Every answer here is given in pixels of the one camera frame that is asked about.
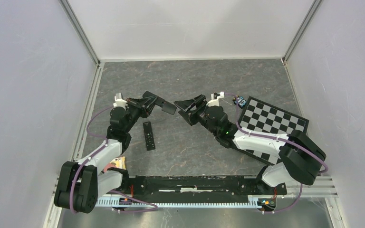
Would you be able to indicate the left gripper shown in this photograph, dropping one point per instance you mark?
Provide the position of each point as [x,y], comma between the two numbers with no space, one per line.
[144,105]

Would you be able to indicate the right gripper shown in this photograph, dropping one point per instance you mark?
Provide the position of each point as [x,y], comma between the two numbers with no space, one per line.
[200,102]

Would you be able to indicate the black remote back up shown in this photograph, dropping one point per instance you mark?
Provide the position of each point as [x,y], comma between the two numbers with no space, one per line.
[166,106]

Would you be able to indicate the black remote with buttons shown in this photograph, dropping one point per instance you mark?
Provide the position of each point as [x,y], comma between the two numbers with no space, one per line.
[149,136]

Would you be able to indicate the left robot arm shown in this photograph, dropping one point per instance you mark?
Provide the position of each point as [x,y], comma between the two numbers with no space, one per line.
[82,182]

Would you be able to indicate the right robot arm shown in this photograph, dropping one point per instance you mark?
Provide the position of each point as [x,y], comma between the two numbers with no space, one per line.
[300,159]

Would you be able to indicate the blue owl figure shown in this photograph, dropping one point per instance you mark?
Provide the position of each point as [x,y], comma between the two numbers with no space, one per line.
[240,101]

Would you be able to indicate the black white chessboard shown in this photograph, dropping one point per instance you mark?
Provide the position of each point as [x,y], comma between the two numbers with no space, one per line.
[260,116]

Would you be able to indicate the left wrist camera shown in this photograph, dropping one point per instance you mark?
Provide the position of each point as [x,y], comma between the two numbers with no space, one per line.
[119,101]

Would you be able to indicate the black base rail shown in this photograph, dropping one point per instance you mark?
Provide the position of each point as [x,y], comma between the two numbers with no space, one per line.
[198,189]

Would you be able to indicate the white cable duct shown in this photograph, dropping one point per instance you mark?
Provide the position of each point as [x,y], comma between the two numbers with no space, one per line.
[115,201]

